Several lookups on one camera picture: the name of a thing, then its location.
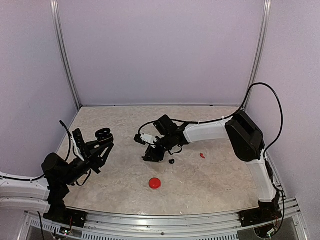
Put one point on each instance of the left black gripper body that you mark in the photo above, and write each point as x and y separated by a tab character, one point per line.
91	160

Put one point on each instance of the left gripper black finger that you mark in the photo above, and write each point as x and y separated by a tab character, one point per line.
103	153
97	144

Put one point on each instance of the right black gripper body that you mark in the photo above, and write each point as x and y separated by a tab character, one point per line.
160	155

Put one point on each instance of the glossy black earbud case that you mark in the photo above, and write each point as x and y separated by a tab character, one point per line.
104	135

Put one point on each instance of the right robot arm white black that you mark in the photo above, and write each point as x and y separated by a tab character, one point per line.
247	141

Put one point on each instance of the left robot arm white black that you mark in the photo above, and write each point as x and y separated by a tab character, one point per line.
45	194

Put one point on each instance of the red round charging case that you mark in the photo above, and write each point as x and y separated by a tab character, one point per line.
154	183

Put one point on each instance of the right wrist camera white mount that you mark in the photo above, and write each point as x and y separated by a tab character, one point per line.
144	139

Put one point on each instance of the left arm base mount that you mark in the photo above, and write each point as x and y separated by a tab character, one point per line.
59	213

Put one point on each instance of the aluminium front rail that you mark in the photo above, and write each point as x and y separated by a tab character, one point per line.
230	225

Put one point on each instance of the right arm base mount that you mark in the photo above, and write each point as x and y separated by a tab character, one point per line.
260	215

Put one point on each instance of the left aluminium corner post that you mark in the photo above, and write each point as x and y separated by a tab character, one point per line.
63	53

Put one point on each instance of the aluminium corner post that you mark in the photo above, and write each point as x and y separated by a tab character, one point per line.
63	53
259	49

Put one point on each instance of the right aluminium corner post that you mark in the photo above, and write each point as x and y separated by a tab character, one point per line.
259	49

